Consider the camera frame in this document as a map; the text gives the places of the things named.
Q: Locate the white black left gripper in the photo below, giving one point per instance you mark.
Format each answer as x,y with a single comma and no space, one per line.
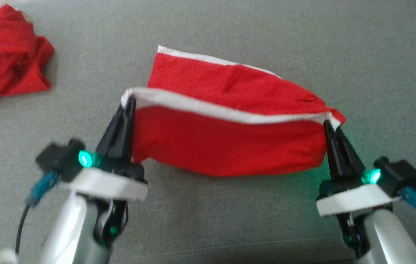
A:
109,183

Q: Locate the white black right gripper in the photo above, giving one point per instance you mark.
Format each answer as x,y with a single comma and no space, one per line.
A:
354,198

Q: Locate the red shorts white stripes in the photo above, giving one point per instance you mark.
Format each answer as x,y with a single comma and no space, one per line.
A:
230,139

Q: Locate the red shirt white sleeves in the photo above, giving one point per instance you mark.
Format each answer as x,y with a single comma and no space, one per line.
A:
6,55

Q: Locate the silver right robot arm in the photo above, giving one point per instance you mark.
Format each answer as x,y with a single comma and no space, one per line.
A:
380,238

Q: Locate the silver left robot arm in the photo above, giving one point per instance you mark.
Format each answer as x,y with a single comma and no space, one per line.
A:
76,231

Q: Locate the grey sofa seat cushion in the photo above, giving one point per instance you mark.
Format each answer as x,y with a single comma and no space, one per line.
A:
230,220

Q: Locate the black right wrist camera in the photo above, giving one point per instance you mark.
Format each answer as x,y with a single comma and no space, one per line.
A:
398,174

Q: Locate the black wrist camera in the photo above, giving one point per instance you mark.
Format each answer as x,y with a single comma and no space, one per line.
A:
398,174
59,157

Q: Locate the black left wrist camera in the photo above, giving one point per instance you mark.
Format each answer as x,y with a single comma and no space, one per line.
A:
59,157

